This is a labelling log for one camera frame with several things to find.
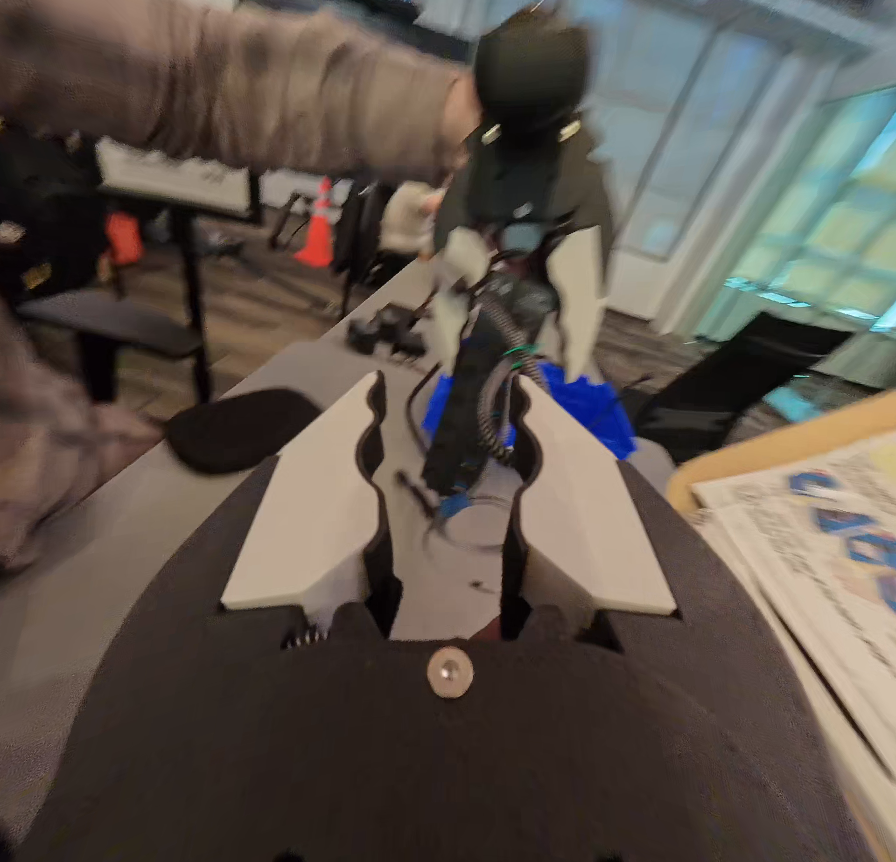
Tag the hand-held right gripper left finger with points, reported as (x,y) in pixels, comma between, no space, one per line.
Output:
(308,526)

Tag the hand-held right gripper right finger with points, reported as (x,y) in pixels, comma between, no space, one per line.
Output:
(595,526)

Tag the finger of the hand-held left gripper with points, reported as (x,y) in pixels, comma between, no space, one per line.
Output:
(455,295)
(581,302)

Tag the black seven-port USB hub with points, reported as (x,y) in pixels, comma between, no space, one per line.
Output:
(448,519)

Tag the person's left forearm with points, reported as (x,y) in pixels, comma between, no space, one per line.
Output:
(238,86)

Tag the person's left hand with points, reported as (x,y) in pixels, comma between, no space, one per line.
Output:
(462,107)

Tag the green twist tie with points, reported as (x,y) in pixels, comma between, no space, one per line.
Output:
(521,351)

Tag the black battery chargers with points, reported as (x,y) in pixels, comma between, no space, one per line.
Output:
(385,333)

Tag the blue plastic bin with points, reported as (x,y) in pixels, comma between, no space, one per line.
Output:
(588,414)

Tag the instruction sheet on stand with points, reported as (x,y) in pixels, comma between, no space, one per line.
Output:
(700,477)

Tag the black foam wrist rest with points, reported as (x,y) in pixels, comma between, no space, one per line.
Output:
(245,428)

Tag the orange traffic cone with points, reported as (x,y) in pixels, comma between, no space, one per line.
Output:
(318,225)

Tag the printed instruction sheet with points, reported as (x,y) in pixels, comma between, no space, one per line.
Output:
(826,582)

